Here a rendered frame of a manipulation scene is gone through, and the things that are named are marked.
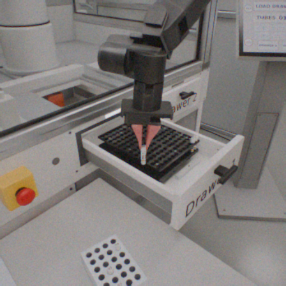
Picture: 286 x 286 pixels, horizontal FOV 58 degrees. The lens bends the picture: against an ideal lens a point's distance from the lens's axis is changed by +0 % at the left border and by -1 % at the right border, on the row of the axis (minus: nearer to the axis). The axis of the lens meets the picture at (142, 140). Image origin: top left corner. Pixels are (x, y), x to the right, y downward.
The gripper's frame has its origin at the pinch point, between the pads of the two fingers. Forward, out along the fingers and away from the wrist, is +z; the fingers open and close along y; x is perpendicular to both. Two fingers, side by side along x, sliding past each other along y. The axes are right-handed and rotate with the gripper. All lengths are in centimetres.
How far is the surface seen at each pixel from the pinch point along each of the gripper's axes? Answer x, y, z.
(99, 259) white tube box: 15.3, 8.0, 18.3
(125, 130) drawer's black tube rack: -18.2, 4.5, 6.7
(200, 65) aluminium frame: -56, -24, -4
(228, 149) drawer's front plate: -4.0, -20.6, 2.7
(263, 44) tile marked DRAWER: -78, -57, -10
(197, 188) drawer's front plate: 6.0, -11.8, 6.6
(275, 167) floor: -115, -112, 86
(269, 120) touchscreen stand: -86, -77, 33
